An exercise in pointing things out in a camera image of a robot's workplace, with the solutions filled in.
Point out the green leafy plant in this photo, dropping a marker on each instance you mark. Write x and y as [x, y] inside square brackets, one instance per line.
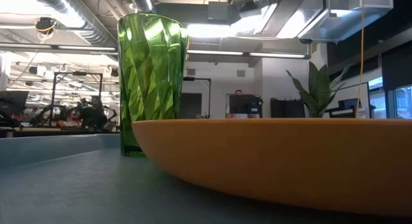
[318, 92]

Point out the black rig frame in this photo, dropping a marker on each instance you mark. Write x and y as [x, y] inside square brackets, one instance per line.
[77, 73]
[206, 79]

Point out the dark door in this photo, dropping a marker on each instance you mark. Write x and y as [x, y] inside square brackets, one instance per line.
[190, 105]

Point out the black cabinet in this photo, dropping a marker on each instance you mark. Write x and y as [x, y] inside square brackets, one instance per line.
[287, 108]

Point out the orange plate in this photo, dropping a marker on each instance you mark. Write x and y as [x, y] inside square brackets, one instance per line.
[273, 159]

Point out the black monitor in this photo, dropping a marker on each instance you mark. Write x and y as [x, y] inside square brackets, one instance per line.
[244, 104]
[13, 103]

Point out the grey ceiling box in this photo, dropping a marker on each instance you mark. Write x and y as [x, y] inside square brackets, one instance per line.
[218, 11]

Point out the green faceted plastic cup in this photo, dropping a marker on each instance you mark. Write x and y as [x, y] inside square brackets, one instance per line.
[151, 72]

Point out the person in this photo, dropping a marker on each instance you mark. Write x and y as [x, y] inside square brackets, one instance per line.
[238, 92]
[95, 111]

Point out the silver rectangular duct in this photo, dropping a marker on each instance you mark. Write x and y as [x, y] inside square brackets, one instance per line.
[344, 21]

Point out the linear ceiling light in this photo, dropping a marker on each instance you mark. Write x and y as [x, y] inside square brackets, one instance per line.
[58, 47]
[244, 54]

